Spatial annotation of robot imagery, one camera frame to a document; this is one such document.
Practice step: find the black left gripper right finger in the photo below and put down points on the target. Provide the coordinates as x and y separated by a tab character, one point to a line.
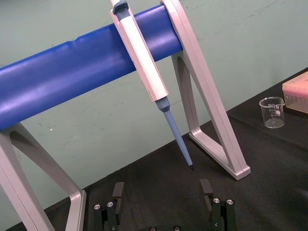
219	211

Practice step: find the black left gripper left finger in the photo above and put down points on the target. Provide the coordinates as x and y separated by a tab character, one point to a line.
111	211

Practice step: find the black table cloth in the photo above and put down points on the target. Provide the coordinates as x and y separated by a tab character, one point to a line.
252	192

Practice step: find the small clear glass beaker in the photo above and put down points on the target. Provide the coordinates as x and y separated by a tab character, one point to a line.
273	111

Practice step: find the pink pipette tip box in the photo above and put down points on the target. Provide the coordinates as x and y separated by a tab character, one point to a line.
297	93

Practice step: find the blue and grey pipette stand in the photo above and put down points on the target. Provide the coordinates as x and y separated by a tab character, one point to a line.
72	72

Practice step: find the white and blue pipette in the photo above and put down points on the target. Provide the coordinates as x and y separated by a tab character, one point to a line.
142	62

